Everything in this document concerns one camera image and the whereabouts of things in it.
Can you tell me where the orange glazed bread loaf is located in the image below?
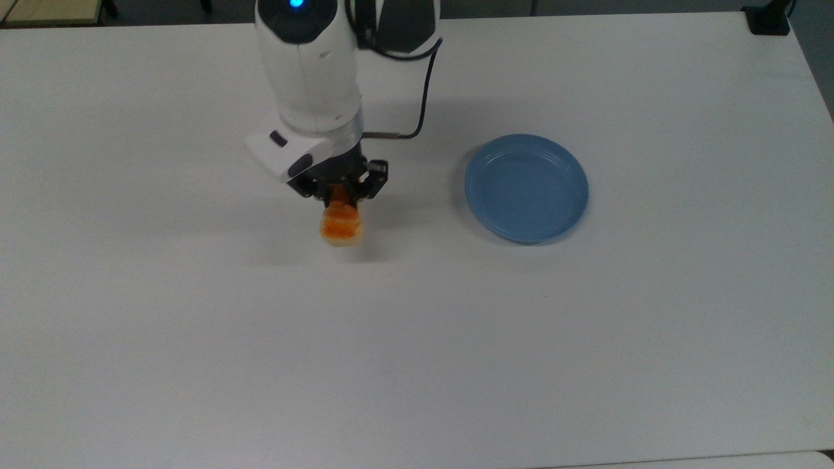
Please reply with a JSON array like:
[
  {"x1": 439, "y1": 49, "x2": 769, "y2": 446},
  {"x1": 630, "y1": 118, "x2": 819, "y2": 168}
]
[{"x1": 318, "y1": 185, "x2": 366, "y2": 248}]

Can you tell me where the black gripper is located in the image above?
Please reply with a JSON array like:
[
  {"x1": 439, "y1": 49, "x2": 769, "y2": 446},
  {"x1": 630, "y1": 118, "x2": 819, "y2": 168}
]
[{"x1": 287, "y1": 145, "x2": 390, "y2": 210}]

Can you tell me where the blue round plate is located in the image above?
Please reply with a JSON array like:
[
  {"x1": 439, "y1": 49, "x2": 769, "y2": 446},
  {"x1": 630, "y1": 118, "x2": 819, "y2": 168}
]
[{"x1": 464, "y1": 133, "x2": 590, "y2": 246}]

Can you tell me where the wooden side table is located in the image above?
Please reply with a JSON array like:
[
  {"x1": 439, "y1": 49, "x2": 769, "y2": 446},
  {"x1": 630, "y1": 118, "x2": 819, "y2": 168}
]
[{"x1": 0, "y1": 0, "x2": 104, "y2": 27}]

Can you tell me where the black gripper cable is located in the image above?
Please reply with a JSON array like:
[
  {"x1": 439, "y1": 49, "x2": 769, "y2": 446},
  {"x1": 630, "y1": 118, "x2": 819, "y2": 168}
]
[{"x1": 345, "y1": 0, "x2": 445, "y2": 140}]

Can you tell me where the black table clamp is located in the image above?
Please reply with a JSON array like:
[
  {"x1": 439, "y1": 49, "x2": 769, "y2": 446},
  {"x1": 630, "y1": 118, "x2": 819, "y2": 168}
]
[{"x1": 741, "y1": 0, "x2": 797, "y2": 36}]

